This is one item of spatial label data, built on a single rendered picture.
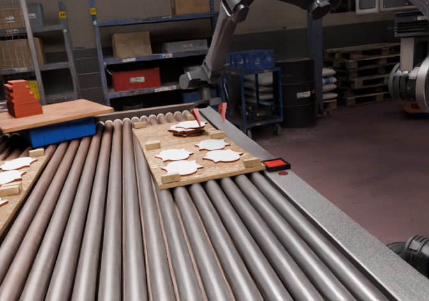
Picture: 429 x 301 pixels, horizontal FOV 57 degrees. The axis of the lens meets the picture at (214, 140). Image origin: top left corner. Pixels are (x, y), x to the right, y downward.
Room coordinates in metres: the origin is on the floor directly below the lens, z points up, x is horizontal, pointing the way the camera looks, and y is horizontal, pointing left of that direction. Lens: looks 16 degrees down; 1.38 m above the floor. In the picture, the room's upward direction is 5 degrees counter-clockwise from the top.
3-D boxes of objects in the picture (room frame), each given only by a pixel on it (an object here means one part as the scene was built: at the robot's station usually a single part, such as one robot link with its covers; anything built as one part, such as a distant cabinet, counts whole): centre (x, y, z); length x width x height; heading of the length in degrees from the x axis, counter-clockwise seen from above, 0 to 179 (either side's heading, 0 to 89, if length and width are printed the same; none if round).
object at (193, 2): (5.97, 0.17, 1.74); 0.50 x 0.38 x 0.32; 105
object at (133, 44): (5.80, 1.06, 1.26); 0.49 x 0.38 x 0.34; 111
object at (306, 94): (5.38, -1.15, 0.44); 0.59 x 0.59 x 0.88
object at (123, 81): (5.77, 1.05, 0.78); 0.66 x 0.45 x 0.28; 105
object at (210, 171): (1.36, 0.07, 0.93); 0.41 x 0.35 x 0.02; 15
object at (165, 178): (1.13, 0.14, 0.95); 0.06 x 0.02 x 0.03; 105
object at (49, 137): (1.96, 0.79, 0.97); 0.31 x 0.31 x 0.10; 34
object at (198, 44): (5.93, 0.32, 1.16); 0.60 x 0.40 x 0.15; 107
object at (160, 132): (1.76, 0.17, 0.93); 0.41 x 0.35 x 0.02; 17
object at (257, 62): (5.01, -0.55, 0.96); 0.50 x 0.38 x 0.21; 29
